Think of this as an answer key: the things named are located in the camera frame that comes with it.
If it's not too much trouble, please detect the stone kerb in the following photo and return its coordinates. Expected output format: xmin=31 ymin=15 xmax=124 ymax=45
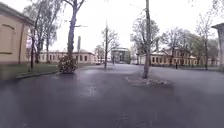
xmin=15 ymin=70 xmax=60 ymax=80

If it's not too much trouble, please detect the group of bare trees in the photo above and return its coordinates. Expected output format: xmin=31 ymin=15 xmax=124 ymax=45
xmin=22 ymin=0 xmax=63 ymax=71

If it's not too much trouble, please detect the grey building corner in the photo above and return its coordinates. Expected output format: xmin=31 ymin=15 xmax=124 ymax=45
xmin=211 ymin=22 xmax=224 ymax=72

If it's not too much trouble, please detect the large bare tree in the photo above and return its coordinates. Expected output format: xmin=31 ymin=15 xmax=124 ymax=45
xmin=61 ymin=0 xmax=87 ymax=68

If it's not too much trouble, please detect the tall chimney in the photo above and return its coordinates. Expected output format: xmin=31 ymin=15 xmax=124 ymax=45
xmin=76 ymin=35 xmax=82 ymax=53

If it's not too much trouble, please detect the grass strip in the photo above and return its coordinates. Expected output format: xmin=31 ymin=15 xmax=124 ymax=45
xmin=0 ymin=62 xmax=61 ymax=80

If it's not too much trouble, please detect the yellow building with windows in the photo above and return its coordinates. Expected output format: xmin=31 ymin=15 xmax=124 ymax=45
xmin=137 ymin=49 xmax=201 ymax=67

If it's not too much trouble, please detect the grey asphalt road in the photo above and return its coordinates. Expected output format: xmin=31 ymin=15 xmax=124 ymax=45
xmin=0 ymin=63 xmax=224 ymax=128

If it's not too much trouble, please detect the row of trees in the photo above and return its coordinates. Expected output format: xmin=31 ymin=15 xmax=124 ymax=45
xmin=159 ymin=9 xmax=221 ymax=71

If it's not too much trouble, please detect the tall bare tree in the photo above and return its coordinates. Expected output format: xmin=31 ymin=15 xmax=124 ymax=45
xmin=130 ymin=0 xmax=161 ymax=80

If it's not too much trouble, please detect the bush at tree foot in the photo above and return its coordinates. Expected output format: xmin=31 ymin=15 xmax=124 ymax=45
xmin=57 ymin=55 xmax=78 ymax=75

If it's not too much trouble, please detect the long low beige building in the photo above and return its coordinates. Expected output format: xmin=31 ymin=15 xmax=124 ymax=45
xmin=27 ymin=49 xmax=98 ymax=65

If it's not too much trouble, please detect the thin bare tree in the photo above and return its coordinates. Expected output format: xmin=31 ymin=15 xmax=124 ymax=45
xmin=99 ymin=20 xmax=120 ymax=70

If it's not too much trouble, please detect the small dark pavilion building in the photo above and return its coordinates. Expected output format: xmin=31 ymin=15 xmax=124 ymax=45
xmin=110 ymin=47 xmax=132 ymax=65

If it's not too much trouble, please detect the gravel patch round tree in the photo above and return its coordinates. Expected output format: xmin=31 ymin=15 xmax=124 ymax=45
xmin=125 ymin=75 xmax=171 ymax=88

